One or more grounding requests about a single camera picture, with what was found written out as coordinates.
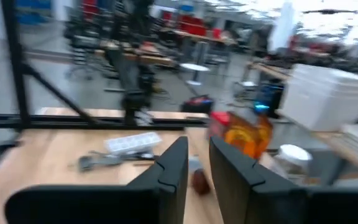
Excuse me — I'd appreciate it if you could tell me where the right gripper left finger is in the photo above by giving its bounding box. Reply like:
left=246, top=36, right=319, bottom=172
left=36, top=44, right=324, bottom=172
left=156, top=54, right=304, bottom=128
left=4, top=136, right=190, bottom=224

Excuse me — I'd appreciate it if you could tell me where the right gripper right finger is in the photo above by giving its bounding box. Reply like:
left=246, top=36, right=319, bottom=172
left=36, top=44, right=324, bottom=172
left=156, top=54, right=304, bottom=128
left=209, top=136, right=358, bottom=224

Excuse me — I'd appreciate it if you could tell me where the orange taco seasoning packet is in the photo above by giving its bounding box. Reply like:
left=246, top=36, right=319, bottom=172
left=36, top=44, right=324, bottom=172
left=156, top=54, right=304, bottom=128
left=224, top=111, right=274, bottom=161

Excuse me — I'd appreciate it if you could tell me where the white-lid seasoning jar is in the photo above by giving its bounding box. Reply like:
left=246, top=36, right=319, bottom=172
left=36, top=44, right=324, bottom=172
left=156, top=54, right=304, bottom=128
left=272, top=143, right=314, bottom=180

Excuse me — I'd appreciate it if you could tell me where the red-lid smoked paprika tin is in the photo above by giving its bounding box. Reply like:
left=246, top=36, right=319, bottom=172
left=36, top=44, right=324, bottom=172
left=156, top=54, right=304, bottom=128
left=209, top=111, right=233, bottom=141

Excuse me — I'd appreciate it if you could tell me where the red apple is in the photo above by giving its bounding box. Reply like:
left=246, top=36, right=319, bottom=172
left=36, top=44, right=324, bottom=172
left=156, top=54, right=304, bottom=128
left=191, top=168, right=212, bottom=196

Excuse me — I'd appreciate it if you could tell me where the white ice cube tray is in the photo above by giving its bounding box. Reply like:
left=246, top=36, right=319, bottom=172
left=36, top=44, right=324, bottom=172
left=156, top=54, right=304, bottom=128
left=103, top=131, right=163, bottom=156

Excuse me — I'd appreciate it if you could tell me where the grey measuring spoon set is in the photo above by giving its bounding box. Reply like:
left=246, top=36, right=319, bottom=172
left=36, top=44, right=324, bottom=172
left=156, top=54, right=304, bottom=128
left=78, top=150, right=155, bottom=173

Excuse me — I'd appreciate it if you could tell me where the red and black case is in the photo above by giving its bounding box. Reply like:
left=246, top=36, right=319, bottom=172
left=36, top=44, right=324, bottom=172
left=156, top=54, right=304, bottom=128
left=180, top=95, right=215, bottom=115

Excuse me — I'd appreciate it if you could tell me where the wooden desk with grey legs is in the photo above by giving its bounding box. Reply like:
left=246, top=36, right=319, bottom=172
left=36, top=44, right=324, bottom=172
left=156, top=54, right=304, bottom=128
left=247, top=60, right=358, bottom=177

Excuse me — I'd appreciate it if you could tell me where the black device with blue light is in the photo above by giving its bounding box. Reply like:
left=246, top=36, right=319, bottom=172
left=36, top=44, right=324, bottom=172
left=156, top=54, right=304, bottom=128
left=252, top=77, right=285, bottom=117

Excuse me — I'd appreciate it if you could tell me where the white cabinet box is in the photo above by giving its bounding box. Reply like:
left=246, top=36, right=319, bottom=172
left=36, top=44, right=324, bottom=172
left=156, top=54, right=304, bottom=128
left=280, top=63, right=358, bottom=133

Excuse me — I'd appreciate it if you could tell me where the round white table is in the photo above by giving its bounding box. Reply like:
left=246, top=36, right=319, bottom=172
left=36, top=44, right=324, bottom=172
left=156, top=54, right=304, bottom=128
left=178, top=63, right=211, bottom=86

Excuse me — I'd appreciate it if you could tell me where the black aluminium table frame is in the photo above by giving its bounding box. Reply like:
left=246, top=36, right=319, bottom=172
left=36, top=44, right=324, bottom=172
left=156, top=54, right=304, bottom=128
left=0, top=0, right=209, bottom=187

